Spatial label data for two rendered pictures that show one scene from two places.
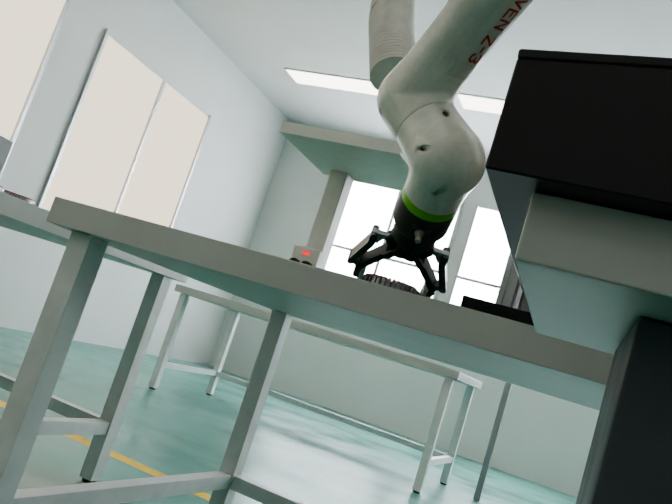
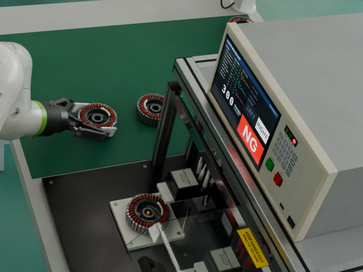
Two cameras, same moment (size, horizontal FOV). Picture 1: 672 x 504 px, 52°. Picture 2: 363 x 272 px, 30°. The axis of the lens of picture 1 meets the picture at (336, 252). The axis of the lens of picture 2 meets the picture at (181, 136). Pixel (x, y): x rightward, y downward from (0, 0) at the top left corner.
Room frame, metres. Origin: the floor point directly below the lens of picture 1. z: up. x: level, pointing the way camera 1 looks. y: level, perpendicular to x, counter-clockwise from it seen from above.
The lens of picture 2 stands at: (0.26, -1.10, 2.13)
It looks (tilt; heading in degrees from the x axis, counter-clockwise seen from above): 44 degrees down; 34
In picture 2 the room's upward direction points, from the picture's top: 15 degrees clockwise
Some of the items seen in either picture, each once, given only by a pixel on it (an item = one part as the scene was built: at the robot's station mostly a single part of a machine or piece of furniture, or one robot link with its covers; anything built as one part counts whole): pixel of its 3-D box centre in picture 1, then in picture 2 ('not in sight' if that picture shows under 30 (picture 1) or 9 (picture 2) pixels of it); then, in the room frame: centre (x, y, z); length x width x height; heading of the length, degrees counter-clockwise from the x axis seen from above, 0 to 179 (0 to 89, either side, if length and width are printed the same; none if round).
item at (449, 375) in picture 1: (313, 383); not in sight; (4.94, -0.13, 0.38); 2.10 x 0.90 x 0.75; 66
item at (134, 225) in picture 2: not in sight; (148, 213); (1.13, -0.47, 0.80); 0.11 x 0.11 x 0.04
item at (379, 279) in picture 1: (388, 291); (97, 120); (1.27, -0.12, 0.77); 0.11 x 0.11 x 0.04
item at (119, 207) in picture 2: not in sight; (146, 220); (1.13, -0.47, 0.78); 0.15 x 0.15 x 0.01; 66
